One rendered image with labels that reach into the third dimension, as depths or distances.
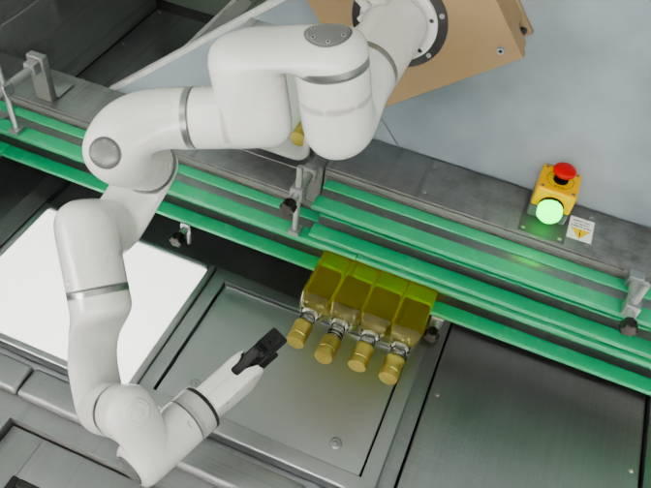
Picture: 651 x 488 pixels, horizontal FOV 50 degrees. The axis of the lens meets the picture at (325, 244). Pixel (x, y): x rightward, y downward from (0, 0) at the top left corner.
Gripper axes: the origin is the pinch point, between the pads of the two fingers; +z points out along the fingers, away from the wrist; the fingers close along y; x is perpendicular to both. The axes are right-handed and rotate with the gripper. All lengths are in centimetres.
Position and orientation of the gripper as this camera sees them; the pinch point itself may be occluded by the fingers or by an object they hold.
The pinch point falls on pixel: (268, 348)
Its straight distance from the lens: 114.6
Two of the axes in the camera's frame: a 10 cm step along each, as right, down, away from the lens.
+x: -7.2, -6.8, 1.8
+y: 3.2, -5.4, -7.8
